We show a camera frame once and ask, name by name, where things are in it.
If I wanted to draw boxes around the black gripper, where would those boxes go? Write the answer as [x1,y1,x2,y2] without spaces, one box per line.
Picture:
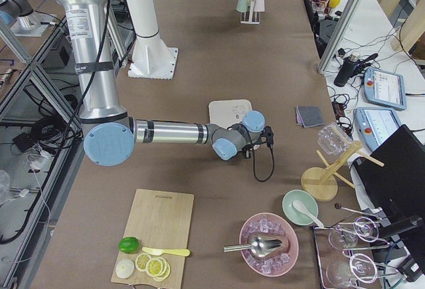
[242,147,252,159]

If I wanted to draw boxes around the cream rabbit tray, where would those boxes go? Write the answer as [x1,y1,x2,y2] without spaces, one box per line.
[209,99,252,128]

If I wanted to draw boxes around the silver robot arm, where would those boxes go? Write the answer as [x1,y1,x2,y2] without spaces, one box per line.
[1,0,49,37]
[56,0,268,166]

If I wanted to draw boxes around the wooden cup tree stand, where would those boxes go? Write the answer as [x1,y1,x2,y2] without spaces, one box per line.
[301,140,384,201]

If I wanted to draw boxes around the pink plastic cup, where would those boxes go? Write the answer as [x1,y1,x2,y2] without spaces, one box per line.
[254,0,265,13]

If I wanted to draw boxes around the green plastic cup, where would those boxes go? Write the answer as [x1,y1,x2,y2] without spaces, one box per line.
[236,0,249,13]

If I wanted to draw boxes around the purple folded cloth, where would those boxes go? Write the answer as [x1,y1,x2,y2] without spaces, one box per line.
[296,109,303,126]

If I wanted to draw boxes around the grey folded cloth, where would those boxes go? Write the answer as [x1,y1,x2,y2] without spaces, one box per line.
[295,106,325,128]

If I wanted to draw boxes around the white ceramic spoon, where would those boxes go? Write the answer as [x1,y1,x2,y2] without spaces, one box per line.
[292,199,325,229]

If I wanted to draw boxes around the pink bowl of ice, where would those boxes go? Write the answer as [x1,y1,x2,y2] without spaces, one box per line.
[239,213,299,277]

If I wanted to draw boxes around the green ceramic bowl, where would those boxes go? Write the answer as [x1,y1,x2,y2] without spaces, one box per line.
[282,189,319,227]

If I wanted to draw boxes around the clear glass mug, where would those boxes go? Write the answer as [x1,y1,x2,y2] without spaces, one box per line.
[317,122,353,155]

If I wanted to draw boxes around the metal ice scoop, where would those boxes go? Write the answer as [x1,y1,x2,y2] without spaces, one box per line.
[223,233,290,260]

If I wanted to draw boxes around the bamboo cutting board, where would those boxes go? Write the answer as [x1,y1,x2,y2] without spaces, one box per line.
[111,189,194,288]

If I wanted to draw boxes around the lower teach pendant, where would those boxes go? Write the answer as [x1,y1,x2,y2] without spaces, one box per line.
[355,107,402,151]

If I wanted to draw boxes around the teach pendant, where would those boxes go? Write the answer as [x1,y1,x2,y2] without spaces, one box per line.
[364,67,407,110]
[355,107,402,151]

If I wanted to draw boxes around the black water bottle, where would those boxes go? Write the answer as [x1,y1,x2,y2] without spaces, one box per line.
[333,54,359,87]

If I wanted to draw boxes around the yellow plastic knife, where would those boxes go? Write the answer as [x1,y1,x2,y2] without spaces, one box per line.
[141,246,191,257]

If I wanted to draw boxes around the upper wine glass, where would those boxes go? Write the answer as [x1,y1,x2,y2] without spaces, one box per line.
[328,217,379,249]

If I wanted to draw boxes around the wine glass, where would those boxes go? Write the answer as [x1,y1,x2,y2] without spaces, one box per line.
[328,217,379,249]
[325,253,378,288]

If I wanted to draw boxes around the lemon slice right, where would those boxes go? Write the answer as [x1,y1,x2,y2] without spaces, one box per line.
[153,264,171,282]

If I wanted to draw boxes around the black laptop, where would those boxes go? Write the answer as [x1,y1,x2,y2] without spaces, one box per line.
[355,125,424,260]

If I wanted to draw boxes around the upper teach pendant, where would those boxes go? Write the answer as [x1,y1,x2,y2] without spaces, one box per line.
[364,67,407,110]

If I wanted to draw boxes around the green lime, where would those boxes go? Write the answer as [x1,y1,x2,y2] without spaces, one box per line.
[118,237,139,254]

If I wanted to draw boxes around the lemon slice left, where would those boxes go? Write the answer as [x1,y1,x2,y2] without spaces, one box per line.
[135,252,151,272]

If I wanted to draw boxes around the lower wine glass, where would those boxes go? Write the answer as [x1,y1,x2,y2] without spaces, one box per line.
[325,253,378,288]

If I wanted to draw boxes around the lemon end piece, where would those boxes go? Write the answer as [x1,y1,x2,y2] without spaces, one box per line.
[115,258,135,279]

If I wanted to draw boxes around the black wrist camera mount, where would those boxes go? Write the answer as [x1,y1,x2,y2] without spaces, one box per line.
[254,126,274,149]

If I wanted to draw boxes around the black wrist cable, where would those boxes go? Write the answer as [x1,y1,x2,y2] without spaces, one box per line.
[247,129,275,182]

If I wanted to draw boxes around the white wire cup rack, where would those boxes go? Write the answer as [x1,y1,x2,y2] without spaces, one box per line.
[239,0,260,25]

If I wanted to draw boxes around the white pedestal column base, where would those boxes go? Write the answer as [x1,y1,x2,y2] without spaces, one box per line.
[126,0,178,80]

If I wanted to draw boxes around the black wire glass rack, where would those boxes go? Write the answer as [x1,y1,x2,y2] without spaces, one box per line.
[312,214,407,288]

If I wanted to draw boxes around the aluminium frame post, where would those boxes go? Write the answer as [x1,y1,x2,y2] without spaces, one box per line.
[317,0,362,74]

